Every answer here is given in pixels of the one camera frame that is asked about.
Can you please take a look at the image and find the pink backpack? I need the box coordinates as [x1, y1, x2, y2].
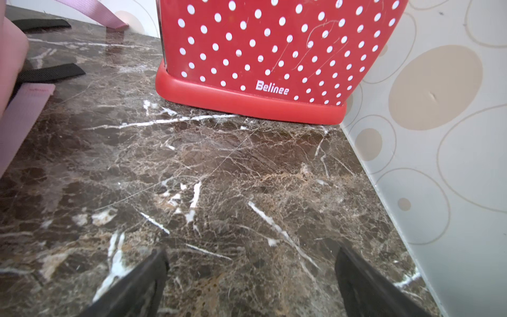
[0, 0, 129, 177]

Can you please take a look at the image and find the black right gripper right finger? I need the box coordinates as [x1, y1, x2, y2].
[335, 246, 430, 317]

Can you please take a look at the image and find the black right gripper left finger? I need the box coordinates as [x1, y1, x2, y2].
[79, 249, 170, 317]

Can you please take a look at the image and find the red polka dot toaster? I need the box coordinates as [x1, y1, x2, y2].
[155, 0, 407, 125]

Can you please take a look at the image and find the black backpack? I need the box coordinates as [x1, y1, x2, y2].
[9, 18, 86, 100]

